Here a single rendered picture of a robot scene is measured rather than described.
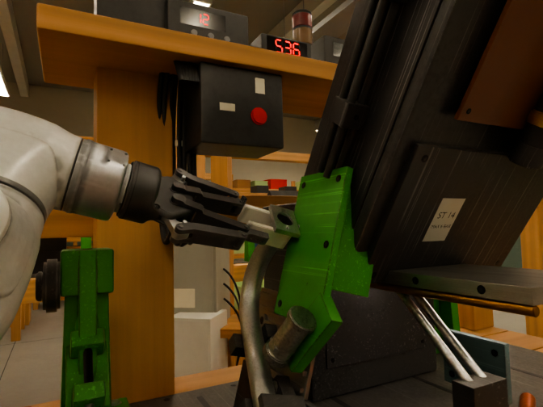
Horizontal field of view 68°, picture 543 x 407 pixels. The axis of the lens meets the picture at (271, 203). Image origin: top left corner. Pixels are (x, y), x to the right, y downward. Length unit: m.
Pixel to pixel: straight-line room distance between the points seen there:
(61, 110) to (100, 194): 10.38
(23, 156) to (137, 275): 0.40
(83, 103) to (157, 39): 10.19
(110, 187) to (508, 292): 0.44
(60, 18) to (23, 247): 0.43
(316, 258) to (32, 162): 0.34
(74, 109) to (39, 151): 10.40
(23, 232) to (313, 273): 0.33
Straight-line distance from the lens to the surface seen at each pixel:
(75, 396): 0.61
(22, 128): 0.50
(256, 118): 0.78
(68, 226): 0.88
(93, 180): 0.49
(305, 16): 1.09
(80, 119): 10.81
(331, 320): 0.48
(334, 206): 0.53
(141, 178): 0.50
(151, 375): 0.84
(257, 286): 0.63
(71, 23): 0.74
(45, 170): 0.47
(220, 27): 0.84
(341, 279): 0.53
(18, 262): 0.40
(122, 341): 0.82
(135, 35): 0.75
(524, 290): 0.48
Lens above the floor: 1.19
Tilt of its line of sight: 4 degrees up
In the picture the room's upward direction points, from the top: 1 degrees counter-clockwise
